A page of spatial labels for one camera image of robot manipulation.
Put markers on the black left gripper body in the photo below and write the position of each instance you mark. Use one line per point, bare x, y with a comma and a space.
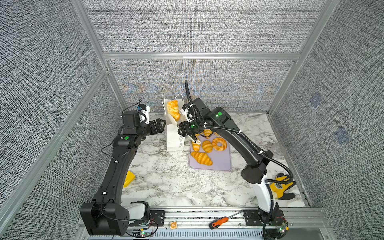
153, 130

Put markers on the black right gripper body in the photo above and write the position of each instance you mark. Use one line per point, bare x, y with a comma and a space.
190, 128

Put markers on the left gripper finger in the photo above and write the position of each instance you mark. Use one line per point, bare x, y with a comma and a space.
160, 121
162, 128

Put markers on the braided bread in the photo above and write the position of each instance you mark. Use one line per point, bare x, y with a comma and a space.
173, 109

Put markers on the white paper gift bag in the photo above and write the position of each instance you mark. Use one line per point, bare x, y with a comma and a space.
174, 141

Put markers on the large croissant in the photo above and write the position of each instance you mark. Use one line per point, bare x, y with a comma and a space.
202, 158

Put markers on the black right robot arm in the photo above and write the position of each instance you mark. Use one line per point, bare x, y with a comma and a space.
257, 159

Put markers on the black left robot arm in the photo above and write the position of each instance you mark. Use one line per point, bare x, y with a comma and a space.
104, 215

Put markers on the twisted knot bread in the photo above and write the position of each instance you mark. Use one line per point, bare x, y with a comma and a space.
207, 133

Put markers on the small oblong striped roll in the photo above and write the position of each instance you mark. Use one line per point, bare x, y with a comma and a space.
196, 146

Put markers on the small round striped bun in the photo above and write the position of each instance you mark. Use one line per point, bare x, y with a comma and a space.
207, 146

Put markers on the lavender plastic tray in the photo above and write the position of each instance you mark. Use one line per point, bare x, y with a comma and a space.
221, 160

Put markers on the yellow plastic scoop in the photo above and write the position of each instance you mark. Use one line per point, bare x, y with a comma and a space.
129, 179

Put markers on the small orange tag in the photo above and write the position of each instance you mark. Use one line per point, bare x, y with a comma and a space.
174, 225

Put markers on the yellow work glove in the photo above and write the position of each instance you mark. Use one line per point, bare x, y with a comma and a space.
283, 191

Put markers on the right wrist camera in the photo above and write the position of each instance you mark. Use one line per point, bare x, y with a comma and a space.
187, 113

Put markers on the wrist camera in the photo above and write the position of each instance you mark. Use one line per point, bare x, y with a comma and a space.
187, 113
144, 113

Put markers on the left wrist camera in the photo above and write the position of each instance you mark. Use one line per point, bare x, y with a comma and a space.
144, 113

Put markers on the ring shaped bread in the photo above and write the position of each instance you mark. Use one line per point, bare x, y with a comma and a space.
219, 144

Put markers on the orange handled screwdriver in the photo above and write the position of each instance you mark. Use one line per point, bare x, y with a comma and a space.
219, 222

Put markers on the aluminium front rail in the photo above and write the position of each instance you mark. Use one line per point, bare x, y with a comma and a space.
193, 224

